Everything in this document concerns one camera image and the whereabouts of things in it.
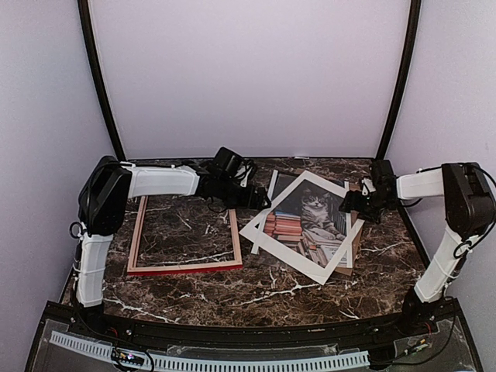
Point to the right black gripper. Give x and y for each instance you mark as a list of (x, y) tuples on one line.
[(353, 203)]

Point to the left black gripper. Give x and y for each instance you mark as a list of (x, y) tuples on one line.
[(248, 203)]

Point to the white photo mat board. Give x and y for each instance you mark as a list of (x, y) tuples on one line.
[(291, 258)]

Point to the red wooden picture frame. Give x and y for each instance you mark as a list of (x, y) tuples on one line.
[(181, 268)]

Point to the clear acrylic sheet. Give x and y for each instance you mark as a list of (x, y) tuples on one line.
[(279, 182)]

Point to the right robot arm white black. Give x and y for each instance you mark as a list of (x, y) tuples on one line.
[(469, 206)]

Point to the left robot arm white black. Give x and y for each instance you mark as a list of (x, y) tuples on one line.
[(102, 204)]

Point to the cat on books photo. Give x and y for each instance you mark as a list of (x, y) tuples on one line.
[(308, 222)]

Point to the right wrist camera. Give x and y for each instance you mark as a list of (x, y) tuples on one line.
[(381, 173)]

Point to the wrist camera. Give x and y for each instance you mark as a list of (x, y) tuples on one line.
[(381, 173), (230, 165)]

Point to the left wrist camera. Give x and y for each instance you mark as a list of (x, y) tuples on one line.
[(230, 165)]

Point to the brown frame backing board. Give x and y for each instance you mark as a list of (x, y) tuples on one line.
[(352, 253)]

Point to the white slotted cable duct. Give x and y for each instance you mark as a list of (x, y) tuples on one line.
[(131, 359)]

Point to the black front rail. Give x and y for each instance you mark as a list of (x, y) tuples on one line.
[(375, 332)]

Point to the right black corner post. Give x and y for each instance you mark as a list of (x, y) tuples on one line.
[(402, 78)]

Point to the black corner post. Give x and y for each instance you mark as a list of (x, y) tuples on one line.
[(402, 78), (98, 79)]

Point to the left black corner post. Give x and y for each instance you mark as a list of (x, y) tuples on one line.
[(98, 79)]

